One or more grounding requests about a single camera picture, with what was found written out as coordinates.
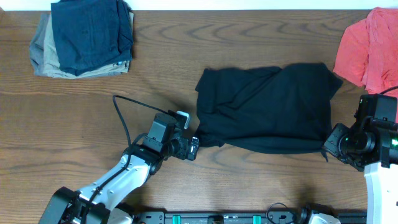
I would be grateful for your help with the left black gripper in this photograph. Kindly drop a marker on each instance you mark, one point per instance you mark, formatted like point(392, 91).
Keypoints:
point(191, 148)

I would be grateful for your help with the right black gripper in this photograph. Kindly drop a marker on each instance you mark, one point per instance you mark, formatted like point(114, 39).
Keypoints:
point(330, 142)

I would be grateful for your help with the black t-shirt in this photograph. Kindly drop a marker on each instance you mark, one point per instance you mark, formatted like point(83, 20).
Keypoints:
point(270, 110)

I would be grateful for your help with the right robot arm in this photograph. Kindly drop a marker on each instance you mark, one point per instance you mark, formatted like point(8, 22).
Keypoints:
point(370, 146)

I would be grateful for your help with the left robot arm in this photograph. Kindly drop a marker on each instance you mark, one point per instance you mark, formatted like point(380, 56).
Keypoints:
point(99, 201)

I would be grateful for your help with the red t-shirt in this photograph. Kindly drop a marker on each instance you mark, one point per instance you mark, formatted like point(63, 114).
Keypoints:
point(367, 54)

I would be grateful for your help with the folded navy blue garment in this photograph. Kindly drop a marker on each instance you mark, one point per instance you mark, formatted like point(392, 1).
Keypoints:
point(90, 34)

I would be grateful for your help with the folded beige garment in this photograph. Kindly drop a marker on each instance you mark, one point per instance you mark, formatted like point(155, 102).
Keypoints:
point(52, 65)

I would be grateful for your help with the folded grey garment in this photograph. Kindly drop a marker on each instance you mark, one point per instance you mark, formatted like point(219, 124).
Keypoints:
point(36, 46)

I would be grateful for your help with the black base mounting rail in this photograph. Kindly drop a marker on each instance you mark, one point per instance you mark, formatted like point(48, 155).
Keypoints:
point(276, 213)

